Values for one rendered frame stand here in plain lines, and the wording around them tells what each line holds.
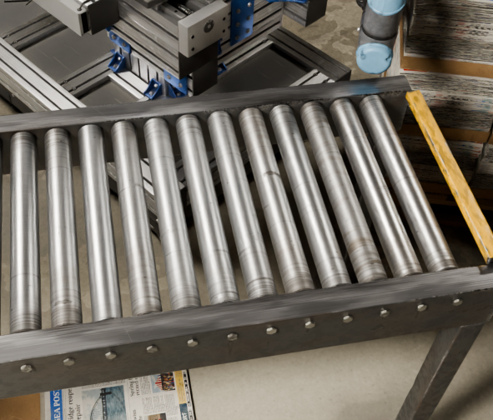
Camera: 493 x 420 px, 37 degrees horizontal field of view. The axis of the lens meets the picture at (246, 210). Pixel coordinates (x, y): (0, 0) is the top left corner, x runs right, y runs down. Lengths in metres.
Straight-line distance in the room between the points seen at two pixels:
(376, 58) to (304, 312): 0.61
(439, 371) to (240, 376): 0.67
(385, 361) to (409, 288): 0.86
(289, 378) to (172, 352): 0.86
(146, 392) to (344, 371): 0.54
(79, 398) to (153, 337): 0.87
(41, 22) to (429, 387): 1.82
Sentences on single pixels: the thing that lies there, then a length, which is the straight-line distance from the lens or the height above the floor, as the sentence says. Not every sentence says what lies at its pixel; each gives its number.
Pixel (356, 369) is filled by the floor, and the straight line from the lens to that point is 2.08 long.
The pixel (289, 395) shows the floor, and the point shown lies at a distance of 2.02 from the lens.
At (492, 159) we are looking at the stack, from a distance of 2.22.
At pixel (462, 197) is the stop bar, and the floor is 0.82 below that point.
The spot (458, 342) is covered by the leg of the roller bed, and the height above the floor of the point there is 0.62.
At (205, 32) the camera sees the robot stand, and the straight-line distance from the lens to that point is 1.80.
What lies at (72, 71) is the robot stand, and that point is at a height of 0.21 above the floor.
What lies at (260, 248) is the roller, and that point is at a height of 0.80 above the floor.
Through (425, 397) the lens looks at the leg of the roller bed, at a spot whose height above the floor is 0.38.
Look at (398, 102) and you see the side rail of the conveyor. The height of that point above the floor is 0.77.
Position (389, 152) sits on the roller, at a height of 0.80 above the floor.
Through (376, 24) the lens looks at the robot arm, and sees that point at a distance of 1.55.
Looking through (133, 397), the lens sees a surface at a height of 0.01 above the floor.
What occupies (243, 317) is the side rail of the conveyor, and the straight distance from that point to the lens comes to 1.19.
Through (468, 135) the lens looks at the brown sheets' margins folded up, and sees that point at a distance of 2.14.
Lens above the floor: 1.82
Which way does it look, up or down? 51 degrees down
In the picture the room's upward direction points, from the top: 4 degrees clockwise
